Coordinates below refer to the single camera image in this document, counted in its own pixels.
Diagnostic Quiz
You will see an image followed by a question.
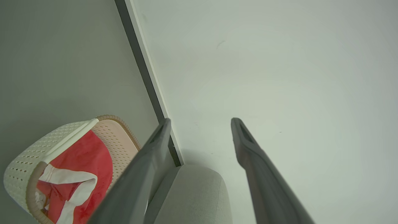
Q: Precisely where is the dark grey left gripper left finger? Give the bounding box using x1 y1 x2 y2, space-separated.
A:
88 118 176 224

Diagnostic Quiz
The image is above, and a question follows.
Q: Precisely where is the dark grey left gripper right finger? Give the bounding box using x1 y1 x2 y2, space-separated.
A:
231 117 315 224

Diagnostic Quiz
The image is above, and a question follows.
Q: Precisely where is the red garment with white trim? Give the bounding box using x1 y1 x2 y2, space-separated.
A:
35 130 113 224

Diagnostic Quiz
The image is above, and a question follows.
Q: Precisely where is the white perforated laundry basket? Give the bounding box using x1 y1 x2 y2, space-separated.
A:
3 114 142 224

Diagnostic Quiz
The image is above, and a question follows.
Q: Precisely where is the black and white baseboard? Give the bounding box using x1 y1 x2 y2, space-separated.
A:
114 0 184 167

